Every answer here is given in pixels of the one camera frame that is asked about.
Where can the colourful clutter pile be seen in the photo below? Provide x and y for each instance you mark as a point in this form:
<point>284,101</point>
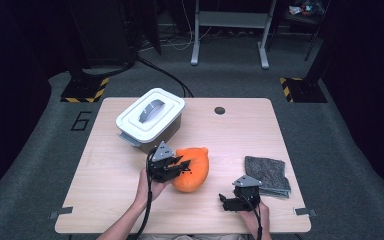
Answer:
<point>295,10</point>

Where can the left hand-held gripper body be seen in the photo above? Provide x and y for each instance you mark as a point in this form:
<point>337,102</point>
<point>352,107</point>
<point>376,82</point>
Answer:
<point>161,166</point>

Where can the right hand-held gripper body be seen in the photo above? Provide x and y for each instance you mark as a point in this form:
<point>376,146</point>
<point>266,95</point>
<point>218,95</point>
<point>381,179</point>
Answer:
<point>246,196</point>

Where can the person's left hand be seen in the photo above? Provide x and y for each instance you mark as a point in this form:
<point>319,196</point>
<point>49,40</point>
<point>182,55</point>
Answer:
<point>141,191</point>

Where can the black equipment cabinet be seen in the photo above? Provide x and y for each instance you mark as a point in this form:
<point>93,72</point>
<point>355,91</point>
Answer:
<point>106,33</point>

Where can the translucent grey storage box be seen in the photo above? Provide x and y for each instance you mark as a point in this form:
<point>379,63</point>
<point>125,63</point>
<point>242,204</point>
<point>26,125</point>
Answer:
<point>166,138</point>

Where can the grey fluffy cloth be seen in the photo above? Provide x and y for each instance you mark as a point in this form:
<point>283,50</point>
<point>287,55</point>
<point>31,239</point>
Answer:
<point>266,171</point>

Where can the grey table corner bracket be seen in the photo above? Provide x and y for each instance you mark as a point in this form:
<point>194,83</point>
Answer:
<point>305,211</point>
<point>61,212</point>

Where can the round dark table grommet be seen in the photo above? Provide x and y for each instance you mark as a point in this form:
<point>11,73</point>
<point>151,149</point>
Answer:
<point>219,110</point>

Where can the orange plush toy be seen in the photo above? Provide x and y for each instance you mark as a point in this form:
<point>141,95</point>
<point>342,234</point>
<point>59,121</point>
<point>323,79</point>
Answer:
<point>196,173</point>

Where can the black yellow striped stand base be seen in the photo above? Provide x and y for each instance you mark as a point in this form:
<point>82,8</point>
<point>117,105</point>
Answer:
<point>86,91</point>
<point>305,91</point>

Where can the person's right hand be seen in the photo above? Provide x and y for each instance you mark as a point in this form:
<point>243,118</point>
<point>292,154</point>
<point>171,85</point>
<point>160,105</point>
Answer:
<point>251,221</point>

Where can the white metal stand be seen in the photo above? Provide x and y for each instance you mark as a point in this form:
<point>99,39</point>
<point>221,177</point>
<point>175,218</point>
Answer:
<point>233,20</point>

